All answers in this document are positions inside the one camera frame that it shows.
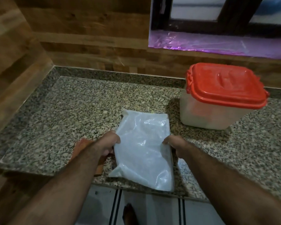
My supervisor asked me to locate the person's left hand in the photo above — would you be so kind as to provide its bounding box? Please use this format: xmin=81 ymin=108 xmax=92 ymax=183
xmin=93 ymin=130 xmax=121 ymax=157

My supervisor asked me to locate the person's right hand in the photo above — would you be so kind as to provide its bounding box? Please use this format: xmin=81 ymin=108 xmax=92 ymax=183
xmin=163 ymin=135 xmax=190 ymax=160

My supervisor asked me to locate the white plastic flour bag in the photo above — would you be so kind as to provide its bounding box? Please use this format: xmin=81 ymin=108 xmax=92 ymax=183
xmin=108 ymin=109 xmax=175 ymax=192

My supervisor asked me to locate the clear plastic container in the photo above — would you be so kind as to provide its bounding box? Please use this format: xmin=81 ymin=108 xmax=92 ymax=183
xmin=180 ymin=86 xmax=253 ymax=130

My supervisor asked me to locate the red plastic lid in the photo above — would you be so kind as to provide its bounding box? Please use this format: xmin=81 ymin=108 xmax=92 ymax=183
xmin=185 ymin=62 xmax=270 ymax=109

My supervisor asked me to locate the person's right forearm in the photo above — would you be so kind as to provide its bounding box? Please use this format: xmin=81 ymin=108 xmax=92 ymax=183
xmin=175 ymin=142 xmax=281 ymax=225

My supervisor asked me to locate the person's left forearm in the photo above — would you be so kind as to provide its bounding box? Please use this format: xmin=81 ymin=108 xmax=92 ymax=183
xmin=8 ymin=147 xmax=108 ymax=225

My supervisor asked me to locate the speckled granite countertop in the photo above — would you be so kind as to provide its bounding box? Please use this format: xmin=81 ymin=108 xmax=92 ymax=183
xmin=0 ymin=66 xmax=281 ymax=204

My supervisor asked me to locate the person's left foot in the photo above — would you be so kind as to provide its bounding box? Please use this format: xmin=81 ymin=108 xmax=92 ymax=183
xmin=122 ymin=203 xmax=139 ymax=225

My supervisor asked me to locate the orange folded cleaning cloth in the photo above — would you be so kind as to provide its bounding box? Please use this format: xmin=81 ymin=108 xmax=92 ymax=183
xmin=69 ymin=137 xmax=108 ymax=177

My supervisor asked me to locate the pink film on sill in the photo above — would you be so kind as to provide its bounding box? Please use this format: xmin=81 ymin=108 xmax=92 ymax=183
xmin=148 ymin=30 xmax=281 ymax=60

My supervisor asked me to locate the dark framed window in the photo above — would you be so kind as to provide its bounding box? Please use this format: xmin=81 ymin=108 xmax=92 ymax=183
xmin=151 ymin=0 xmax=281 ymax=39

